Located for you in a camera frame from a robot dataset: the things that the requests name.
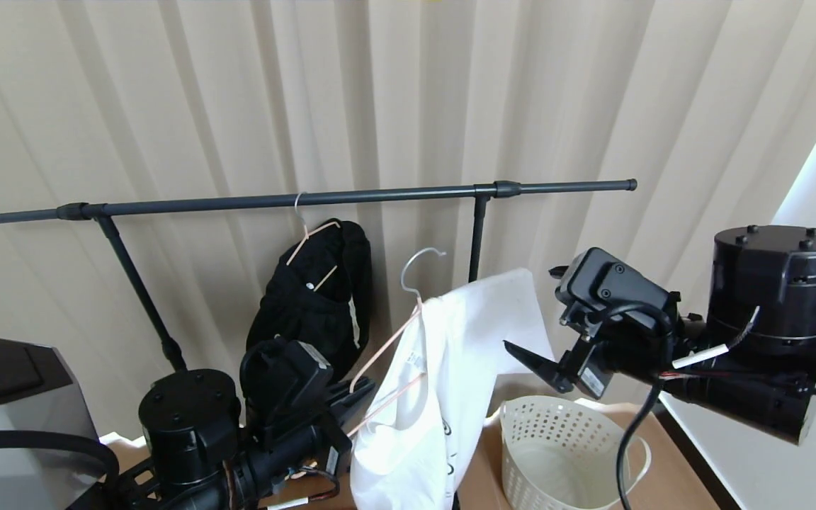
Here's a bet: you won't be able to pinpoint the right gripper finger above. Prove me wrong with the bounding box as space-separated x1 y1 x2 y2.
504 341 580 395

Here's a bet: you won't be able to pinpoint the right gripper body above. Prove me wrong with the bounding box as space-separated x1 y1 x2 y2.
559 329 816 445

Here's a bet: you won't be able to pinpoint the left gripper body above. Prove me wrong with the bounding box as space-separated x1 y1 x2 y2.
237 416 353 501

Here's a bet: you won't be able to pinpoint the white garment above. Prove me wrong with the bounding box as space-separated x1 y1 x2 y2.
350 268 556 510

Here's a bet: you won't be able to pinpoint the black shorts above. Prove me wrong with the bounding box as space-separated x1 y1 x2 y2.
245 220 373 383

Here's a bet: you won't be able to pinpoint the pink clothes hanger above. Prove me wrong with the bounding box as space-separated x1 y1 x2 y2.
346 248 448 438
285 193 343 293

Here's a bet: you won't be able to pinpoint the white laundry basket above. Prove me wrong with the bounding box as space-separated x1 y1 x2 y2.
499 395 653 510

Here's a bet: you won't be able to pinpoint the black clothes rack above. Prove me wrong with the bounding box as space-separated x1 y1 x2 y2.
0 179 638 374

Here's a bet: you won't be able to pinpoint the white curtain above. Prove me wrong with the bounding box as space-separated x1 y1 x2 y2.
0 0 816 454

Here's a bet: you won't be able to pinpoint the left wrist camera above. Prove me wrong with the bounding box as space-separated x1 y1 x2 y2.
240 339 334 427

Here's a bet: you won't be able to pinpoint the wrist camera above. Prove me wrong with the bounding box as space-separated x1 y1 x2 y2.
555 248 681 348
240 339 334 427

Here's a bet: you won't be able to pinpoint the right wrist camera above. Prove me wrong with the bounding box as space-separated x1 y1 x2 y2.
555 248 681 348

